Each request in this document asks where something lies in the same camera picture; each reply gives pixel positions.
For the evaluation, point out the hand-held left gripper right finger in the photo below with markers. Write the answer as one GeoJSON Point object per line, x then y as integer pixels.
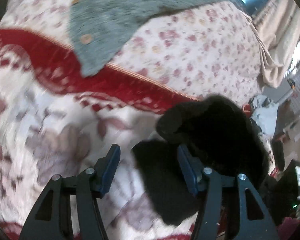
{"type": "Point", "coordinates": [188, 172]}

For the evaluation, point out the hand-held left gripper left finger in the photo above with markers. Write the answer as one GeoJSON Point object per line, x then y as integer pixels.
{"type": "Point", "coordinates": [109, 171]}

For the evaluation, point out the black pants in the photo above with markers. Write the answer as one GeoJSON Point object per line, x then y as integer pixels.
{"type": "Point", "coordinates": [215, 130]}

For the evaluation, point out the white crumpled cloth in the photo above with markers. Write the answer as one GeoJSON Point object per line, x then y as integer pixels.
{"type": "Point", "coordinates": [265, 115]}

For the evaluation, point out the red and white patterned blanket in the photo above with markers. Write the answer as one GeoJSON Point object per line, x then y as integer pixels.
{"type": "Point", "coordinates": [52, 105]}

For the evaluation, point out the floral white bedsheet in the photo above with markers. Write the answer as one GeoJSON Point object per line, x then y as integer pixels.
{"type": "Point", "coordinates": [190, 55]}

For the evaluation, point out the beige curtain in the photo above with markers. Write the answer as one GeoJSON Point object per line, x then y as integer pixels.
{"type": "Point", "coordinates": [277, 42]}

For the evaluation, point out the blue fluffy cardigan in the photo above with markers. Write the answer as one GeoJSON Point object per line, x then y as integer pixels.
{"type": "Point", "coordinates": [115, 17]}

